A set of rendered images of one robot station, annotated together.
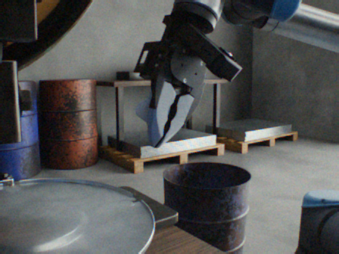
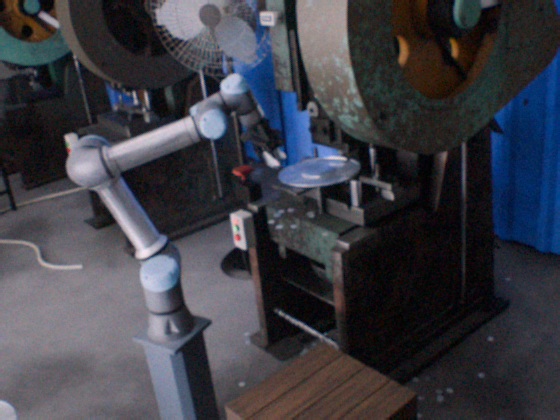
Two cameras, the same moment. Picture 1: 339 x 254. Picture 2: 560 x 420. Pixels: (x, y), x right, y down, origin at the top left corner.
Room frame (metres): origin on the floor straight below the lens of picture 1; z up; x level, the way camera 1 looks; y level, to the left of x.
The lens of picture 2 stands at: (2.41, 0.01, 1.56)
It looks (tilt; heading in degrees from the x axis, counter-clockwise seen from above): 23 degrees down; 180
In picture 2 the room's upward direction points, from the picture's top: 7 degrees counter-clockwise
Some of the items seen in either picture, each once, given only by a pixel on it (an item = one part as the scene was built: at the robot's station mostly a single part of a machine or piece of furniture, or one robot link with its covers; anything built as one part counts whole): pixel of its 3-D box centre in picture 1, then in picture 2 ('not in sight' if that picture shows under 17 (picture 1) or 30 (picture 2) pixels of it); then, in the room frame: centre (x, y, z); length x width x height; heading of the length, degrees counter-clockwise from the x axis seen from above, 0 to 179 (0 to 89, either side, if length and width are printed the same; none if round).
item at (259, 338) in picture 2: not in sight; (329, 213); (-0.02, 0.22, 0.45); 0.92 x 0.12 x 0.90; 127
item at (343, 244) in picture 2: not in sight; (429, 250); (0.41, 0.54, 0.45); 0.92 x 0.12 x 0.90; 127
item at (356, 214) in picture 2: not in sight; (347, 189); (0.28, 0.26, 0.68); 0.45 x 0.30 x 0.06; 37
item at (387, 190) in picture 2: not in sight; (380, 178); (0.42, 0.37, 0.76); 0.17 x 0.06 x 0.10; 37
